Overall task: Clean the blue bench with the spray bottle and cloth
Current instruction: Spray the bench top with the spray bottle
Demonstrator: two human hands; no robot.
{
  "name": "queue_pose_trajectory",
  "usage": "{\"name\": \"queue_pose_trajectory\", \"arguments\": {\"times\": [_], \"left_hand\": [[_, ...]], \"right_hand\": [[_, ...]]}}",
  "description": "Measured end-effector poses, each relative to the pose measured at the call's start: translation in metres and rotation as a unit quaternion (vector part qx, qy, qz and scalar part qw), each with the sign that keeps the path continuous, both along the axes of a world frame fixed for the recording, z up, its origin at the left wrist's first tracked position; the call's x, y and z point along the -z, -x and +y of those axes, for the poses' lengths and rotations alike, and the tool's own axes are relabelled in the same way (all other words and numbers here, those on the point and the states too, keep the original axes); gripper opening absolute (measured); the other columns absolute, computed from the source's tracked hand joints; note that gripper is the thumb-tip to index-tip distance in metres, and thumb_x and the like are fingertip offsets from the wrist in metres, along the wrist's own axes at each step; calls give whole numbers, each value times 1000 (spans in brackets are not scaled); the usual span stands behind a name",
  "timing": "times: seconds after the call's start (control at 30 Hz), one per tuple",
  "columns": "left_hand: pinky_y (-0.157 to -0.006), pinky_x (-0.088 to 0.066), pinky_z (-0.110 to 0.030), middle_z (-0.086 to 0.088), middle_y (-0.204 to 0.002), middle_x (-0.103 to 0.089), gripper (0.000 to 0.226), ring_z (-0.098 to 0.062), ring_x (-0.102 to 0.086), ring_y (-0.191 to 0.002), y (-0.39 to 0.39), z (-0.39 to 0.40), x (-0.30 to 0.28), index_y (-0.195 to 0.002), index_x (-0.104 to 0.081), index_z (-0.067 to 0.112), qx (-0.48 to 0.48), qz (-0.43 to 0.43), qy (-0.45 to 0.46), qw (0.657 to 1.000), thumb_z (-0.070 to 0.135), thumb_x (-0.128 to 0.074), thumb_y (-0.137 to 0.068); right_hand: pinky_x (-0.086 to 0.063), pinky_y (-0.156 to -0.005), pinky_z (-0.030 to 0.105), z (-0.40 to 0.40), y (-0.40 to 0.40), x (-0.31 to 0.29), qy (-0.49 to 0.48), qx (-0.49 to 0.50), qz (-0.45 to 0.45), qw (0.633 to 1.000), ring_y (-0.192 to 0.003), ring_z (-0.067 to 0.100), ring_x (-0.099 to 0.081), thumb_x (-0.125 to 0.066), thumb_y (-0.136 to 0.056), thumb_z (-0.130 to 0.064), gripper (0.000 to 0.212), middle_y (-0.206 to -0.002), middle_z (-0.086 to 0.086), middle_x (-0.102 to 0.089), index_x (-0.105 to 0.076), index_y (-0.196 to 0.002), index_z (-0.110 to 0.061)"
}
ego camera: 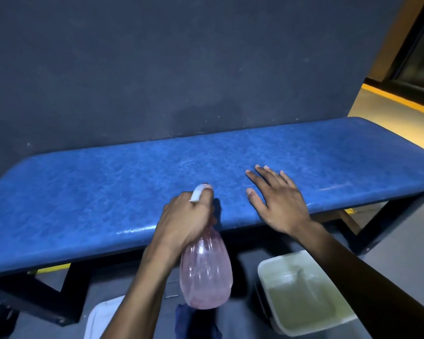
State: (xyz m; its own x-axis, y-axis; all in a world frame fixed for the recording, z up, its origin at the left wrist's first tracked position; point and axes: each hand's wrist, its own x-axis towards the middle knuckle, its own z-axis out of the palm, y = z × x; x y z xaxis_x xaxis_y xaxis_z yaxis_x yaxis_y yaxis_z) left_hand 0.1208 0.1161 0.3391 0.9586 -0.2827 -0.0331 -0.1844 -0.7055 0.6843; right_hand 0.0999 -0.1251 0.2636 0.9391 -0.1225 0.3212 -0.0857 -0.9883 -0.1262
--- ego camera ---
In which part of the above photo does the person's right hand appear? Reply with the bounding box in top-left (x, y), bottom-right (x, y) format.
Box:
top-left (245, 164), bottom-right (314, 238)

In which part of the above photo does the white plastic storage box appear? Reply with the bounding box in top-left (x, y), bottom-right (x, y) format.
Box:
top-left (256, 250), bottom-right (358, 338)

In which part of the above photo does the pink spray bottle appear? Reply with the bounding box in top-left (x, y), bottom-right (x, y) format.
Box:
top-left (179, 183), bottom-right (234, 310)

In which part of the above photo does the dark blue spare cloth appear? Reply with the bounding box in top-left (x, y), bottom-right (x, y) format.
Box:
top-left (175, 303), bottom-right (223, 339)

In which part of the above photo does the blue padded bench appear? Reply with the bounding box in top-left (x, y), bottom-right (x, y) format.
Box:
top-left (0, 117), bottom-right (424, 339)

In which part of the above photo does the white box lid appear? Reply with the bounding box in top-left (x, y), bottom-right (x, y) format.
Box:
top-left (83, 295), bottom-right (126, 339)

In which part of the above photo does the person's right forearm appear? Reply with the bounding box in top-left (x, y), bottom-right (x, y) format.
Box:
top-left (296, 222), bottom-right (424, 339)

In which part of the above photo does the person's left forearm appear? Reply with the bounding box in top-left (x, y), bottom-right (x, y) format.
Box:
top-left (100, 243), bottom-right (184, 339)

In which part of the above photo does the black framed glass door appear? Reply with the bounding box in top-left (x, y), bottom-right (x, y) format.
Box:
top-left (385, 0), bottom-right (424, 111)

